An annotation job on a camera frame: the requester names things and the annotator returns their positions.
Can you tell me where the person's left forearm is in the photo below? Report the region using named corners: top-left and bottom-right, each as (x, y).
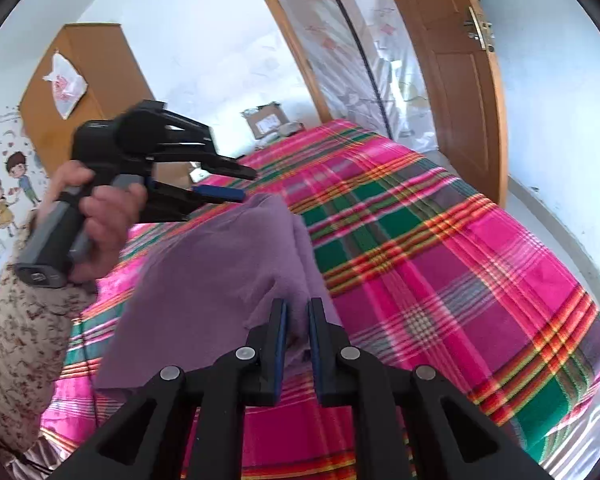
top-left (0, 255), bottom-right (98, 461)

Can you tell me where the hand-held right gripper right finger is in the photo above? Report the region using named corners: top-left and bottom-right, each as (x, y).
top-left (307, 297), bottom-right (546, 480)

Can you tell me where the metal door handle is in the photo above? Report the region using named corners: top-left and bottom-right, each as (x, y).
top-left (462, 7), bottom-right (496, 53)

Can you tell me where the wooden door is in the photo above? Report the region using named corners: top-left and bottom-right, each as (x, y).
top-left (377, 0), bottom-right (510, 208)

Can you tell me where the clear plastic door curtain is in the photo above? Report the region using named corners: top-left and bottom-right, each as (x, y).
top-left (255, 0), bottom-right (438, 151)

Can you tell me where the purple fleece sweater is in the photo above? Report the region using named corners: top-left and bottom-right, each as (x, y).
top-left (92, 192), bottom-right (346, 403)

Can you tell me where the white plastic bag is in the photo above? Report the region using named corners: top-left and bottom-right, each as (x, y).
top-left (42, 50), bottom-right (88, 120)

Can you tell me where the person's left hand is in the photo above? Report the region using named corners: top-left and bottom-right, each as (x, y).
top-left (41, 160), bottom-right (149, 284)

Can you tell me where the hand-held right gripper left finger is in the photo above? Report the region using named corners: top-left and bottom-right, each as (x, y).
top-left (60, 298), bottom-right (288, 480)

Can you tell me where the black pole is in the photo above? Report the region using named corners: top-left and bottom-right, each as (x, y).
top-left (312, 0), bottom-right (396, 138)

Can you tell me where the thin black cable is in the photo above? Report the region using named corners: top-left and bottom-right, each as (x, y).
top-left (0, 420), bottom-right (61, 476)

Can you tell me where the wooden wardrobe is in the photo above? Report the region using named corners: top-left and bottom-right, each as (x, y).
top-left (19, 22), bottom-right (156, 176)

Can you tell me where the cartoon couple wall sticker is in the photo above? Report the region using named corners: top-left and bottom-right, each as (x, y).
top-left (0, 105), bottom-right (48, 261)

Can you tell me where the pink plaid bed sheet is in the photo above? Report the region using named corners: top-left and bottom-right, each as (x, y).
top-left (40, 119), bottom-right (600, 480)

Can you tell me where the cardboard box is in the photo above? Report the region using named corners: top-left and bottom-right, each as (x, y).
top-left (241, 102), bottom-right (293, 141)

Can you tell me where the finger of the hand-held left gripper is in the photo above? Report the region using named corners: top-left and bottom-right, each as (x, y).
top-left (141, 182), bottom-right (246, 223)
top-left (152, 152), bottom-right (257, 181)

